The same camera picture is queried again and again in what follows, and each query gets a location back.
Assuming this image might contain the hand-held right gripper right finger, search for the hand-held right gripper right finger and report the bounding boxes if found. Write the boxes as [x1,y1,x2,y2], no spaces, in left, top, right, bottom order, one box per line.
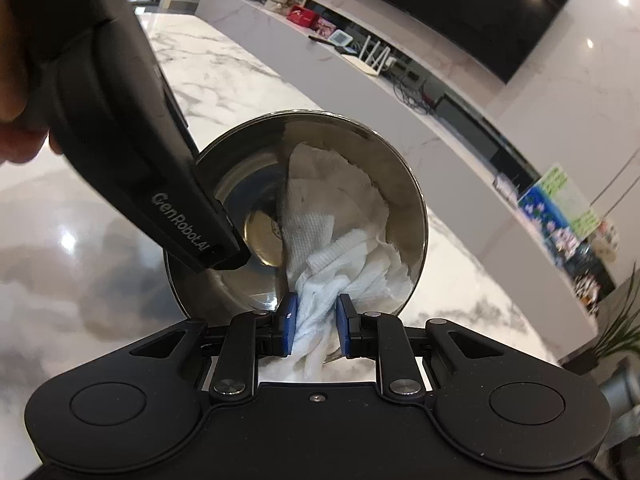
[336,294,506,402]

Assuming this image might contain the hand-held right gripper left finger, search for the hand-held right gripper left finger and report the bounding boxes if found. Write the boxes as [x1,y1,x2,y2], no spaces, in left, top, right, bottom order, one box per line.
[130,294,300,402]

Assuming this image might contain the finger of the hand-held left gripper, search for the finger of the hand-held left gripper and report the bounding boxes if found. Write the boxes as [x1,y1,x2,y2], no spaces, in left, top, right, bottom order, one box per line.
[212,200,251,272]

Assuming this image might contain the stainless steel bowl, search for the stainless steel bowl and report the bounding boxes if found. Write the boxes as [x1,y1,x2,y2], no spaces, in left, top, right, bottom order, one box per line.
[162,110,430,363]

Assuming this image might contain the white paper towel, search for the white paper towel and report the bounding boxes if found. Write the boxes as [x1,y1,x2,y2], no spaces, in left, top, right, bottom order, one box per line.
[277,142,415,383]

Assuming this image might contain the person's left hand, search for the person's left hand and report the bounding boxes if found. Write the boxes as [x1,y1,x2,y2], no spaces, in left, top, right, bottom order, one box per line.
[0,0,63,166]

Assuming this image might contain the red box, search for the red box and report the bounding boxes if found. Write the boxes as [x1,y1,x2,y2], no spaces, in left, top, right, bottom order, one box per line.
[287,4,321,28]

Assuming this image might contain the white router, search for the white router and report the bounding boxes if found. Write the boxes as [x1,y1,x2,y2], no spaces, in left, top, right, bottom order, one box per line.
[345,35,393,78]

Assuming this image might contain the black brush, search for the black brush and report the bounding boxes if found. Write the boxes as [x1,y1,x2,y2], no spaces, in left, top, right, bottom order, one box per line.
[309,35,353,56]

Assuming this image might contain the cow figurines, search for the cow figurines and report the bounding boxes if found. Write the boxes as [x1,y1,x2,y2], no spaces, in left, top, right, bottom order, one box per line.
[575,270,616,307]

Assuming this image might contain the long-leaf potted plant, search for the long-leaf potted plant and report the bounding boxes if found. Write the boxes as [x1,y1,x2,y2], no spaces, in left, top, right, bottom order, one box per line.
[592,265,640,361]

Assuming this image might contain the decorated white plate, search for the decorated white plate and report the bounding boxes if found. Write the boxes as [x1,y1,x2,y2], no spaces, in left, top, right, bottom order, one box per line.
[595,220,621,256]

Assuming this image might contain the tangle of dark cables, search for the tangle of dark cables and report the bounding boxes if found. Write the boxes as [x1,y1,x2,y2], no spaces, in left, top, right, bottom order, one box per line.
[392,77,441,111]

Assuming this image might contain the black wall television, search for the black wall television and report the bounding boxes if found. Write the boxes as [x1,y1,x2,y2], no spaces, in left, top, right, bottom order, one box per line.
[327,0,577,86]

